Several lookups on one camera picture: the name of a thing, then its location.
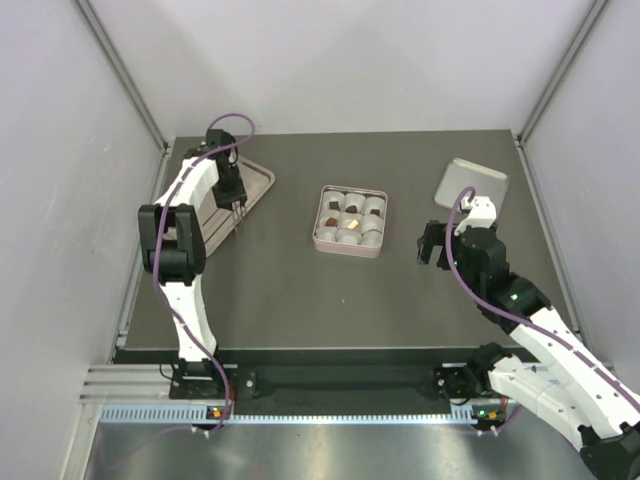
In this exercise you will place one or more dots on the white slotted cable duct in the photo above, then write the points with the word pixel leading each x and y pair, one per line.
pixel 202 414

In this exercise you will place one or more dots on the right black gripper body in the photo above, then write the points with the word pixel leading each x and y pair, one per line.
pixel 437 231

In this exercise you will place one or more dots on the silver tin lid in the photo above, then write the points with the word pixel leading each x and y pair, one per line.
pixel 461 173

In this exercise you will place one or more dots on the metal tongs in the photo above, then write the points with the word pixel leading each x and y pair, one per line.
pixel 238 216

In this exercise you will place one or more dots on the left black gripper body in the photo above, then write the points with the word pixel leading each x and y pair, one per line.
pixel 229 188

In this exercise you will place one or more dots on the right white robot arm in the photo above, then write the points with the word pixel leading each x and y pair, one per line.
pixel 583 401

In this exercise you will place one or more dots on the pink chocolate tin box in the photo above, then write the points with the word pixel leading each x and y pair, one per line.
pixel 350 221

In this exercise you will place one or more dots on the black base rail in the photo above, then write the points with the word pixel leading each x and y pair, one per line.
pixel 350 381

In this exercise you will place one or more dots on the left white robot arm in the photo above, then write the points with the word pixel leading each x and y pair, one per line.
pixel 173 251

